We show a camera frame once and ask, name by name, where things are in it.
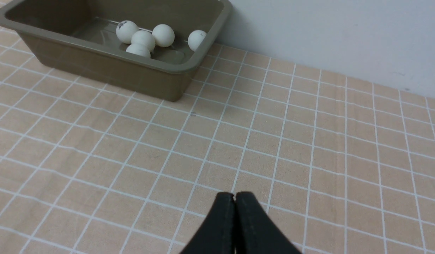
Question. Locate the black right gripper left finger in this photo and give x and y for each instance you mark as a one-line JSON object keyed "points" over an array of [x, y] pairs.
{"points": [[216, 234]]}

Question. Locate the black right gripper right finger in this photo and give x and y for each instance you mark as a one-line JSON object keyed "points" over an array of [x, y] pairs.
{"points": [[256, 233]]}

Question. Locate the white ping-pong ball with logo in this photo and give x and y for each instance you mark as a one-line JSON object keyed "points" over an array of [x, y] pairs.
{"points": [[125, 31]]}

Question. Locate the checkered orange tablecloth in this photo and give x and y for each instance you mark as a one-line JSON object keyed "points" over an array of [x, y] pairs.
{"points": [[341, 165]]}

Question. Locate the olive green plastic bin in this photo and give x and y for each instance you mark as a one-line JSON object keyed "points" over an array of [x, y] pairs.
{"points": [[79, 37]]}

